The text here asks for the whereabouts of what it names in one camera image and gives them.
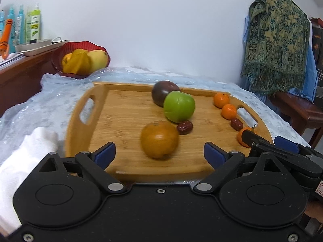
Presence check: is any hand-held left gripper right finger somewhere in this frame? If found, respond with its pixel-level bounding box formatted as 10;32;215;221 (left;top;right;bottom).
194;142;295;194

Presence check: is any white rectangular tray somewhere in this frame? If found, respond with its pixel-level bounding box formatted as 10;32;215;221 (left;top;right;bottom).
15;39;52;56

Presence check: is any brown pear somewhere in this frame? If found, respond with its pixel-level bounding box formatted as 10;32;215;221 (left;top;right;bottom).
141;121;179;160

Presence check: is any green apple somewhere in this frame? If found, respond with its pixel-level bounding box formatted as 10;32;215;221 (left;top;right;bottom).
163;91;196;123

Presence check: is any orange handled peeler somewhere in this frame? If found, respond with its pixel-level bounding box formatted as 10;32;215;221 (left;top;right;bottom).
0;19;14;59

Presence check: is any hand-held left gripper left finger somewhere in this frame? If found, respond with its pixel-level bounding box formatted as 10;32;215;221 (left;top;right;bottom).
26;142;127;195

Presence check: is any green spray bottle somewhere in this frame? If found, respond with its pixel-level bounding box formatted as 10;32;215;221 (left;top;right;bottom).
31;2;42;41

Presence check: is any dark red date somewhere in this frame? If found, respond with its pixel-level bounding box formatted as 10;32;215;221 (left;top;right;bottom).
230;118;244;132
177;120;194;135

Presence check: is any yellow mango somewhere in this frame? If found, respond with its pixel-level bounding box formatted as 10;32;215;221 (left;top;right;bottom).
87;50;109;72

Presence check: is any dark purple passion fruit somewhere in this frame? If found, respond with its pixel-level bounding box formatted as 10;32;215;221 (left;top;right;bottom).
151;80;181;107

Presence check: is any small tangerine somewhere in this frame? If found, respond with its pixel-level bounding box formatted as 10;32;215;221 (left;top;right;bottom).
213;93;230;109
237;127;254;148
221;104;238;120

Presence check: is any green patterned shawl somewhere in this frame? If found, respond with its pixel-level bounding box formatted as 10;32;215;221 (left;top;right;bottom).
241;0;311;94

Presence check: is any brown wooden cabinet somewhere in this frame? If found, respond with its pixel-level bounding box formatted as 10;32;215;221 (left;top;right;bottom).
0;42;69;118

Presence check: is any teal tube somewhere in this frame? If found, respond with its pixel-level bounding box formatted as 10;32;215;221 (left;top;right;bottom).
16;4;26;46

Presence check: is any yellow starfruit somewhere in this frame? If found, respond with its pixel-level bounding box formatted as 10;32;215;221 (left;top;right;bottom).
66;49;91;73

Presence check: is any dark printed box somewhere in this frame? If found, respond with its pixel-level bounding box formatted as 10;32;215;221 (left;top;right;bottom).
310;18;323;65

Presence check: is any clear plastic sheet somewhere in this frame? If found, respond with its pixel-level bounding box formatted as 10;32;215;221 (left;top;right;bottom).
0;67;253;184

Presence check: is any stack of white papers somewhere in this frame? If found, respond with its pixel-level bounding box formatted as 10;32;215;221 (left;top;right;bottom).
0;53;26;66

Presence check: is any white green bottle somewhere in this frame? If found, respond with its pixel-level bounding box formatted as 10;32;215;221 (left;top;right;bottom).
25;14;32;43

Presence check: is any red scalloped bowl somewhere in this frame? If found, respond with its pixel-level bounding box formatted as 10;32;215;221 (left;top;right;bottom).
51;40;111;79

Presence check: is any brown wooden chair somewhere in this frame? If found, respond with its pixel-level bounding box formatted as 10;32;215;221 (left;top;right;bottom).
269;91;323;149

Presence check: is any wooden serving tray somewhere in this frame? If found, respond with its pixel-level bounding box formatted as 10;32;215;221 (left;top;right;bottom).
65;81;274;183

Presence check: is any white cloth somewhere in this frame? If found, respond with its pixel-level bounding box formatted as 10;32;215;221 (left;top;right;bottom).
0;127;59;230

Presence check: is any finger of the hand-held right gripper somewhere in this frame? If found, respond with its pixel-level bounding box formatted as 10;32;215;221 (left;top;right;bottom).
241;131;275;149
275;136;323;162

